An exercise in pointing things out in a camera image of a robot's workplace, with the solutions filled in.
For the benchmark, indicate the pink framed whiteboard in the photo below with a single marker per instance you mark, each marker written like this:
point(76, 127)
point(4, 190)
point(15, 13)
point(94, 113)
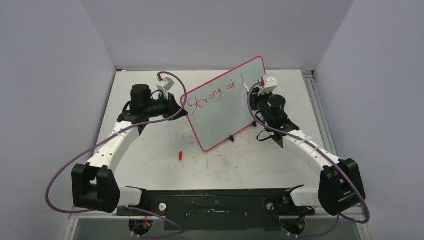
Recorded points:
point(218, 108)

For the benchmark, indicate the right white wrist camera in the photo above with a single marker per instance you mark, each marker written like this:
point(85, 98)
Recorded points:
point(268, 84)

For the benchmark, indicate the aluminium rail frame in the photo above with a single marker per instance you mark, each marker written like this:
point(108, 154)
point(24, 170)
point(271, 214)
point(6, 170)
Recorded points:
point(252, 161)

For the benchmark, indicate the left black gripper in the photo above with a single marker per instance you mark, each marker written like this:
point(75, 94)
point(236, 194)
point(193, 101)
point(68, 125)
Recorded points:
point(171, 106)

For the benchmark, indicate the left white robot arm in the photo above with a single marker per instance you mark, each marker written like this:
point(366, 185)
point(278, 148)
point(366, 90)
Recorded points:
point(94, 186)

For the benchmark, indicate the white red marker pen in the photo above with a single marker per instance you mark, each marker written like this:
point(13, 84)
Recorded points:
point(247, 88)

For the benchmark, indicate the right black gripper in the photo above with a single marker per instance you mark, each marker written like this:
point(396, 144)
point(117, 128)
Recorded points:
point(255, 97)

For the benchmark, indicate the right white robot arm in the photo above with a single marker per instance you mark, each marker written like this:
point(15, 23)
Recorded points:
point(340, 183)

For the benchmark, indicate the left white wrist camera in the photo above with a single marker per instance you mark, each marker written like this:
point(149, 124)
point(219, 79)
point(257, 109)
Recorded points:
point(165, 84)

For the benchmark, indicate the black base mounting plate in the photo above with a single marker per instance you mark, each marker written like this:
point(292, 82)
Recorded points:
point(221, 210)

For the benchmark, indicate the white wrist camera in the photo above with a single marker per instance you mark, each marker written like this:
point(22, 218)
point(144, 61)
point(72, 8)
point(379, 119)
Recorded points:
point(268, 84)
point(165, 84)

